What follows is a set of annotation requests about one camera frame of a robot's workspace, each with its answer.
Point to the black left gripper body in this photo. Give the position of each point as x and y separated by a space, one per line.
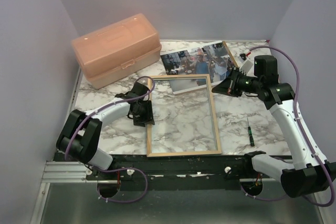
138 117

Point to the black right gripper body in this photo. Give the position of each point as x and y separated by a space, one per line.
241 82

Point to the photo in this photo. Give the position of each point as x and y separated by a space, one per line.
213 59

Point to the blue wooden picture frame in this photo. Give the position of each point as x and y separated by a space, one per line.
185 117

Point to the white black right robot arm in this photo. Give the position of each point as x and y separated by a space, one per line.
310 171

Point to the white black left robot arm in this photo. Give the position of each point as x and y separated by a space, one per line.
80 135

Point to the green black screwdriver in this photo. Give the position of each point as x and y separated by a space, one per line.
251 139

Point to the pink plastic storage box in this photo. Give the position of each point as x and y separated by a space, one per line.
117 51

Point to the aluminium front rail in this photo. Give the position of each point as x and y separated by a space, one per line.
64 172

